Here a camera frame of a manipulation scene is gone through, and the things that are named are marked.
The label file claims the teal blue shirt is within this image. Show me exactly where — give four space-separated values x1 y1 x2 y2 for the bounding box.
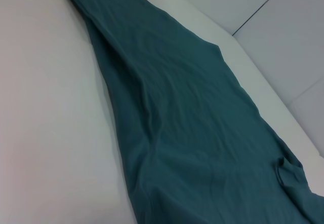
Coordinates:
56 0 324 224

